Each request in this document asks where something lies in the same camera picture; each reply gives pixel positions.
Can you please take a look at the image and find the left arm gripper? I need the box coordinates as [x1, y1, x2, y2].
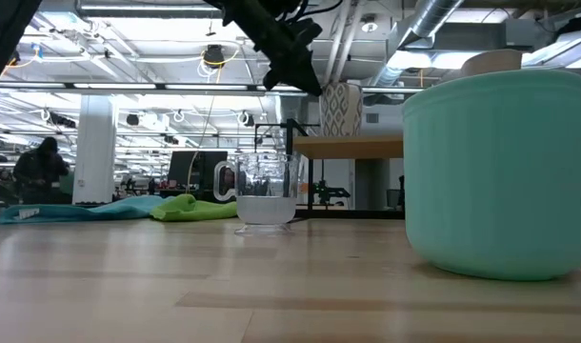
[217, 0, 324, 96]

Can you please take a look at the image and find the white patterned mug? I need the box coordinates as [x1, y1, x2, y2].
[318, 81, 364, 138]

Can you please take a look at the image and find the clear glass mug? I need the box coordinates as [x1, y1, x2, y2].
[212, 151, 300, 237]

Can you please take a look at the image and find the beige tapered cup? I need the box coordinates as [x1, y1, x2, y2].
[441, 49, 524, 86]

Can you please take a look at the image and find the teal mug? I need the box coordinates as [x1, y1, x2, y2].
[401, 69, 581, 282]

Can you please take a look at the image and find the dark background monitor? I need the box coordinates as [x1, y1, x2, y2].
[168, 151, 230, 192]

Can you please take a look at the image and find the grey waste bin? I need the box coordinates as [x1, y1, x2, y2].
[385, 189, 404, 211]

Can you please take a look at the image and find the green cloth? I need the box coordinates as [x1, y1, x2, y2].
[150, 193, 239, 223]

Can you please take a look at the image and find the long ceiling light bar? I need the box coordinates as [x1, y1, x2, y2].
[0, 80, 272, 96]

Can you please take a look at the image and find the white building column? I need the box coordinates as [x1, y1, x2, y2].
[72, 93, 119, 206]

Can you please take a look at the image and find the blue cloth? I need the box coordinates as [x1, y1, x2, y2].
[0, 194, 170, 225]

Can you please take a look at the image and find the person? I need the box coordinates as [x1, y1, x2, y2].
[12, 136, 71, 206]

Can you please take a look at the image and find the black ceiling cable reel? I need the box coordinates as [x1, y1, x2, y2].
[202, 44, 227, 70]

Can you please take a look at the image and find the wooden shelf with black frame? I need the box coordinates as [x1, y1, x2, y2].
[253, 118, 406, 221]

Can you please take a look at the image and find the silver spiral duct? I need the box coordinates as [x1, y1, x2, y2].
[369, 0, 466, 88]

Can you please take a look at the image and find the grey rectangular duct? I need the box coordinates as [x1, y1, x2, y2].
[431, 22, 509, 52]

